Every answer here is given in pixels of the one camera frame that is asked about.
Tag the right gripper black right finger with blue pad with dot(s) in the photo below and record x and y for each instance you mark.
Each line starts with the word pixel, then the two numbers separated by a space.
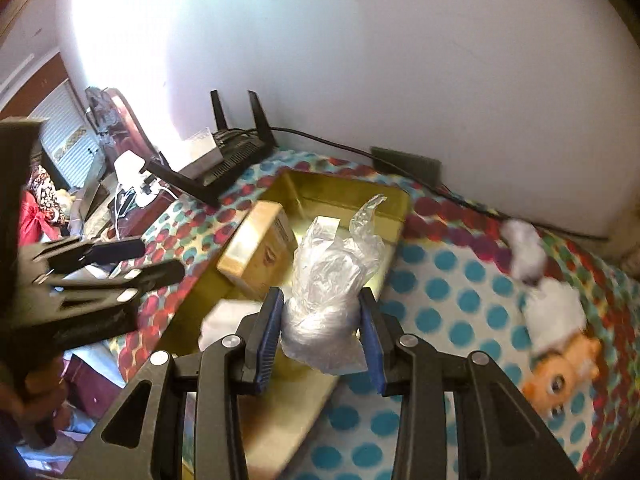
pixel 499 435

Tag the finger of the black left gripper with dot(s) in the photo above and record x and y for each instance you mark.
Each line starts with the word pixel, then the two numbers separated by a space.
pixel 72 253
pixel 123 287

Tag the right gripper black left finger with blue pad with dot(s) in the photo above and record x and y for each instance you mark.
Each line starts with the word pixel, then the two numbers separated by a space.
pixel 140 436

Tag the orange toy figure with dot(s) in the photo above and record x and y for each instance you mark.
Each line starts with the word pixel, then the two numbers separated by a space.
pixel 559 374

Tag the large white sock ball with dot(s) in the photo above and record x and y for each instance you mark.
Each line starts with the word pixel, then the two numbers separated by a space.
pixel 553 315

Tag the small white sock ball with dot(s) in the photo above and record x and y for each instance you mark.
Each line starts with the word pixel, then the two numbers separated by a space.
pixel 529 258

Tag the clear plastic bag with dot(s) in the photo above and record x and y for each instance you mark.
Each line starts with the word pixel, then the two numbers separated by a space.
pixel 322 314

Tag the white small box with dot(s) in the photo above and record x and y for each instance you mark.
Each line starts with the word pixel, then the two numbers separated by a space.
pixel 224 319

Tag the white charger plug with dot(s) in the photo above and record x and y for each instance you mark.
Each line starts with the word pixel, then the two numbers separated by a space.
pixel 132 176

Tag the gold metal tin box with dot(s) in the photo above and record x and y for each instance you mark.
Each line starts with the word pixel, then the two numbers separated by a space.
pixel 346 232

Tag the red wooden chair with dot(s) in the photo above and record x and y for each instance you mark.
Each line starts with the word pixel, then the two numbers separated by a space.
pixel 117 126

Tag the tan cardboard box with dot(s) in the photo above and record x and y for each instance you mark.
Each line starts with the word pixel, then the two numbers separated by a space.
pixel 260 250

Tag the polka dot bed sheet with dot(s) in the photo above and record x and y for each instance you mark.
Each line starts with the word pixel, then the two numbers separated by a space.
pixel 451 285

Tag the black wifi router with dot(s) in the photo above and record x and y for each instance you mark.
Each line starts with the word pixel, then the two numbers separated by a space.
pixel 239 149

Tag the black power adapter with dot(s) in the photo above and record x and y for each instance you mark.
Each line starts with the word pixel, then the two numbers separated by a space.
pixel 417 167

